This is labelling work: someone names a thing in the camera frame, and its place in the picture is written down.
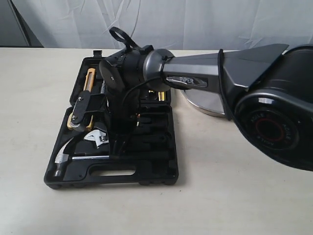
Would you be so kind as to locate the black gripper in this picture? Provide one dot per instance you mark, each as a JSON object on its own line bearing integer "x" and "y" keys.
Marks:
{"x": 122, "y": 107}

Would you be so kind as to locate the black plastic tool case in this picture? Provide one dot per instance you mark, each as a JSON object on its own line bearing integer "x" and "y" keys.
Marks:
{"x": 150, "y": 156}

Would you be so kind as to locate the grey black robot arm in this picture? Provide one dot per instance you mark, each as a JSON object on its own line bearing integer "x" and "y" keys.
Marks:
{"x": 266, "y": 91}

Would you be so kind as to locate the silver adjustable wrench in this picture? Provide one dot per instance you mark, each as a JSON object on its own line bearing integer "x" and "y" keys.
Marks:
{"x": 97, "y": 136}

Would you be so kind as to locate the yellow black screwdriver right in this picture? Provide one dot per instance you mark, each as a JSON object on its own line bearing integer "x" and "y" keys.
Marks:
{"x": 161, "y": 96}

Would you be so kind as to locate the yellow utility knife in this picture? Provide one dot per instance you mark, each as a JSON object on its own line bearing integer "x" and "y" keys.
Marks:
{"x": 89, "y": 80}

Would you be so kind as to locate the yellow tape measure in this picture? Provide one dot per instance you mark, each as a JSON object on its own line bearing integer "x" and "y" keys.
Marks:
{"x": 86, "y": 126}

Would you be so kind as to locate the stainless steel round tray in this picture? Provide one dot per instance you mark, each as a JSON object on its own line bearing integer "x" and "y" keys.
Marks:
{"x": 206, "y": 102}

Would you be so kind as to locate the orange handled pliers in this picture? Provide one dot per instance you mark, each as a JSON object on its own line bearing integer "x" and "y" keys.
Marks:
{"x": 143, "y": 119}

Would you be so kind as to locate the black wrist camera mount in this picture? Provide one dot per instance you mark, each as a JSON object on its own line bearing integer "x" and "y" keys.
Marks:
{"x": 87, "y": 104}

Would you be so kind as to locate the black handled claw hammer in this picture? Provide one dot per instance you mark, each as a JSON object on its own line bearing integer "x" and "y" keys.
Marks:
{"x": 62, "y": 158}

